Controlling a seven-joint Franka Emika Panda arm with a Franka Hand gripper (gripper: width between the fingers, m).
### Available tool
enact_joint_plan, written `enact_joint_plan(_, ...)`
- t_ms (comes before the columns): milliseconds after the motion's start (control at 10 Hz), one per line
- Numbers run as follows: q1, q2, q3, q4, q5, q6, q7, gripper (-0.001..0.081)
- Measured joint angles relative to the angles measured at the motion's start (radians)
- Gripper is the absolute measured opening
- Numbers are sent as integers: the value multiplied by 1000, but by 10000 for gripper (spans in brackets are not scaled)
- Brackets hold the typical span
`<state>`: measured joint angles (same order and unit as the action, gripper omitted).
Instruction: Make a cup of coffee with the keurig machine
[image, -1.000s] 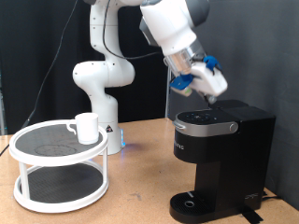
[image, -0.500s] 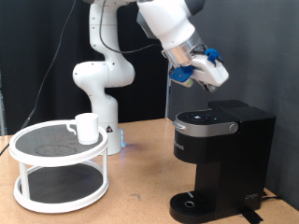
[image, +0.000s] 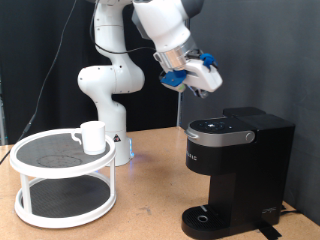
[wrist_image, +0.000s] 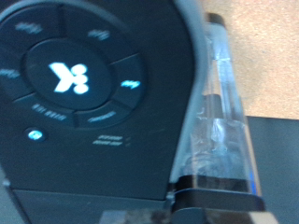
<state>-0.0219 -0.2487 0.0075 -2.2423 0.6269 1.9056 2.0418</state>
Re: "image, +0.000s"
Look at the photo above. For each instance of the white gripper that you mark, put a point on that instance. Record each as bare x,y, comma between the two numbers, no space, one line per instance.
205,78

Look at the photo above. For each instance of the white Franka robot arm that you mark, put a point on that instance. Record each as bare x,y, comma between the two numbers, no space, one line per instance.
110,80

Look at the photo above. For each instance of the black Keurig coffee machine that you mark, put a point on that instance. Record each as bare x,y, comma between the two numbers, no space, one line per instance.
250,173

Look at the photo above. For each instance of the white mug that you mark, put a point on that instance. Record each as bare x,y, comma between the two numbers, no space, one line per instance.
93,138

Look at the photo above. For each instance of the black tape strip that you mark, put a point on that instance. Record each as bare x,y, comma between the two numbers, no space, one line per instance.
268,230

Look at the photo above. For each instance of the white two-tier turntable stand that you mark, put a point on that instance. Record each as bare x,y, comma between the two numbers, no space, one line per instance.
66,196

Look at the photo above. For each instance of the black curtain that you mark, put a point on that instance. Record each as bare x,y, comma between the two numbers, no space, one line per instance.
26,33

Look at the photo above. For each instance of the silver metal frame post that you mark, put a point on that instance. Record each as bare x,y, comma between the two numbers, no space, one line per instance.
180,110
2,123

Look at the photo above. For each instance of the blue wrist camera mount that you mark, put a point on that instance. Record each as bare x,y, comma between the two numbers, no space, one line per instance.
171,76

